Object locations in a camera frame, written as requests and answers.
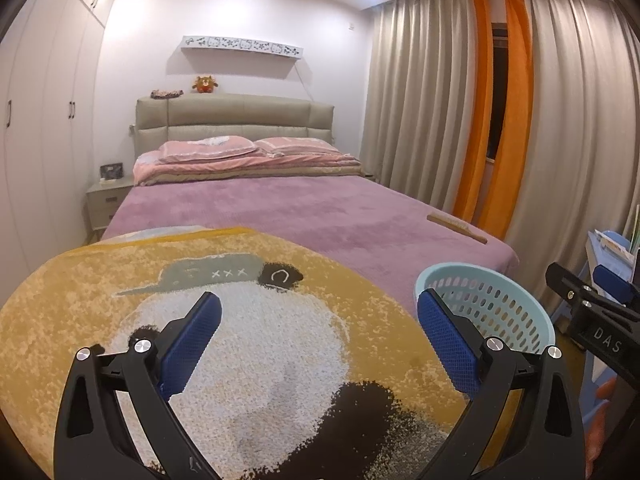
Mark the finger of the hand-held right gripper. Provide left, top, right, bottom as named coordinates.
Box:
left=545, top=262, right=602, bottom=312
left=594, top=265, right=640, bottom=312

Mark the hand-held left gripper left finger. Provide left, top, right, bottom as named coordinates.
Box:
left=52, top=290, right=223, bottom=480

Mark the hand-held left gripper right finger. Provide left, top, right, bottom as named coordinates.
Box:
left=416, top=287, right=587, bottom=480

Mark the light blue perforated plastic basket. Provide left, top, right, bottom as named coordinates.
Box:
left=414, top=262, right=556, bottom=361

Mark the yellow panda print rug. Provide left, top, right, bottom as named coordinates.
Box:
left=0, top=227, right=522, bottom=480

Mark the orange cloth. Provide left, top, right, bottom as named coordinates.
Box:
left=586, top=379, right=620, bottom=463

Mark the wooden brush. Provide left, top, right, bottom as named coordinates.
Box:
left=426, top=214, right=489, bottom=246

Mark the beige curtain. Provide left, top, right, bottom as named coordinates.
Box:
left=362, top=0, right=476, bottom=212
left=505, top=0, right=640, bottom=281

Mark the purple bedspread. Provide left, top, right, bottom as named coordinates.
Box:
left=102, top=175, right=519, bottom=321

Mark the orange curtain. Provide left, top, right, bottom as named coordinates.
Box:
left=452, top=0, right=489, bottom=222
left=477, top=0, right=534, bottom=239

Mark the pink striped folded quilt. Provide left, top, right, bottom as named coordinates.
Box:
left=132, top=151, right=364, bottom=186

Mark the pink pillow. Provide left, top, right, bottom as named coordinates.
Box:
left=159, top=135, right=256, bottom=164
left=255, top=136, right=342, bottom=157

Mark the dark window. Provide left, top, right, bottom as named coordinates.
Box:
left=487, top=22, right=509, bottom=162

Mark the beige upholstered headboard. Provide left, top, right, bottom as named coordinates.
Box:
left=134, top=94, right=335, bottom=162

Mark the white wardrobe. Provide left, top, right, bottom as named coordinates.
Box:
left=0, top=0, right=121, bottom=302

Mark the white patterned wall shelf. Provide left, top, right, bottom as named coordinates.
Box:
left=181, top=35, right=305, bottom=59

